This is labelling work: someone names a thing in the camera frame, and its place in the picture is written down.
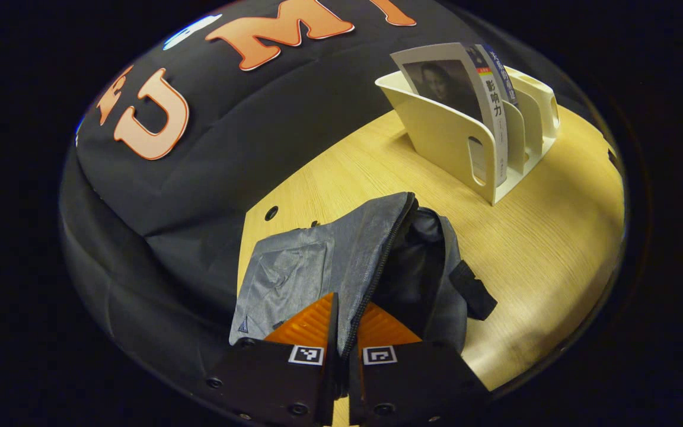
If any grey schoolbag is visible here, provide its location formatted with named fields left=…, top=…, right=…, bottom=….
left=229, top=191, right=499, bottom=368

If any blue cover book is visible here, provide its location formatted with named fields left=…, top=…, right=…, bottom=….
left=475, top=43, right=520, bottom=107

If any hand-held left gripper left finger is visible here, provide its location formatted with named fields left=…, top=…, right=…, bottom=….
left=205, top=292, right=340, bottom=427

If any cream plastic bookshelf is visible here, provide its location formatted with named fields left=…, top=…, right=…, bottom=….
left=375, top=65, right=561, bottom=206

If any portrait cover book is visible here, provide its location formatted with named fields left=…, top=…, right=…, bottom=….
left=390, top=43, right=509, bottom=187

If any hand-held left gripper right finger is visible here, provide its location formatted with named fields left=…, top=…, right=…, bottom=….
left=347, top=301, right=490, bottom=427

